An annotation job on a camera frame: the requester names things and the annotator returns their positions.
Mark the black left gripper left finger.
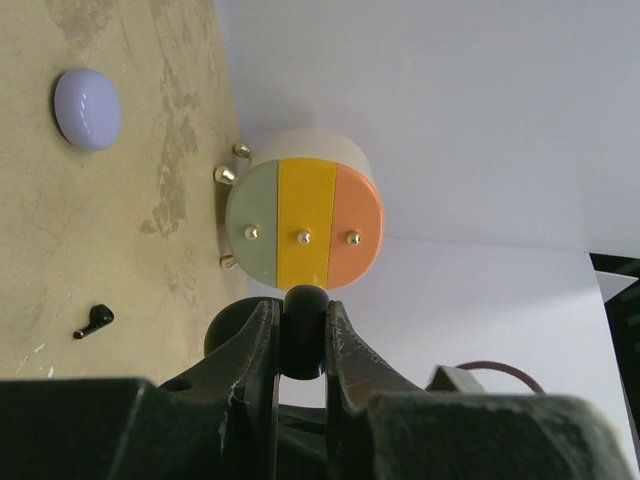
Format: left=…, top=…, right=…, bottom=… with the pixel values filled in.
left=1, top=297, right=281, bottom=479

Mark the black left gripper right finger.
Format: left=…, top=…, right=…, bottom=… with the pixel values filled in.
left=325, top=301, right=634, bottom=479

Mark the purple round earbud charging case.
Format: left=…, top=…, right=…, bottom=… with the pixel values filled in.
left=53, top=68, right=122, bottom=151

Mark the black earbud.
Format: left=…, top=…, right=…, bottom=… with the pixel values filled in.
left=73, top=304, right=115, bottom=340

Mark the cylindrical three-drawer storage box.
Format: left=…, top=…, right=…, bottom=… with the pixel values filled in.
left=213, top=129, right=385, bottom=290

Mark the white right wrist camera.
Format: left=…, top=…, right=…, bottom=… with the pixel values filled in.
left=425, top=366, right=486, bottom=395

